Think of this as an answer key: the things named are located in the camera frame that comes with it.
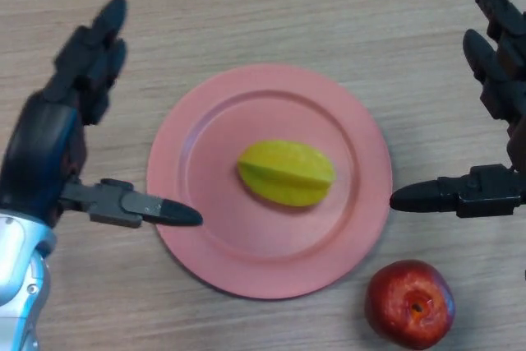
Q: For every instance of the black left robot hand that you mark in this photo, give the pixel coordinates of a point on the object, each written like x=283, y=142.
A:
x=41, y=153

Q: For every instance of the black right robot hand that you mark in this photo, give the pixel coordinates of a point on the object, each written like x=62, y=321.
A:
x=499, y=79

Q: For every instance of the yellow starfruit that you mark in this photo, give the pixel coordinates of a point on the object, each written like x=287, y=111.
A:
x=287, y=174

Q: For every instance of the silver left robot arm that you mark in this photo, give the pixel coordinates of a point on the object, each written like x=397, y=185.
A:
x=20, y=281

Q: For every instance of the pink round plate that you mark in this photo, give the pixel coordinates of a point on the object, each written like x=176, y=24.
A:
x=287, y=244

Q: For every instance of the red apple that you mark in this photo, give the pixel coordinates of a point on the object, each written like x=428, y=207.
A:
x=410, y=303

